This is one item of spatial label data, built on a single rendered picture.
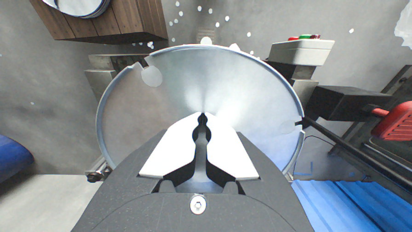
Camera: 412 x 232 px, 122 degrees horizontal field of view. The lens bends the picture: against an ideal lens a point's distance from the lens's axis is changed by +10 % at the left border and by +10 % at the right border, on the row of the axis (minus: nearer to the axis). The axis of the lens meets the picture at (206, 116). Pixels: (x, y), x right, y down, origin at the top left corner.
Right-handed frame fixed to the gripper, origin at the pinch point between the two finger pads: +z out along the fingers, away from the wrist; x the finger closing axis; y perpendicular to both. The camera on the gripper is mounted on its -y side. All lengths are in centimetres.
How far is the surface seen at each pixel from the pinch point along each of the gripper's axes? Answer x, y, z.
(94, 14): -41, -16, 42
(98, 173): -16.6, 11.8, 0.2
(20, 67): -136, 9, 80
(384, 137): 30.8, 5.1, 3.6
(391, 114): 30.0, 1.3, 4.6
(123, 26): -33, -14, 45
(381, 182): 150, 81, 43
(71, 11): -48, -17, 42
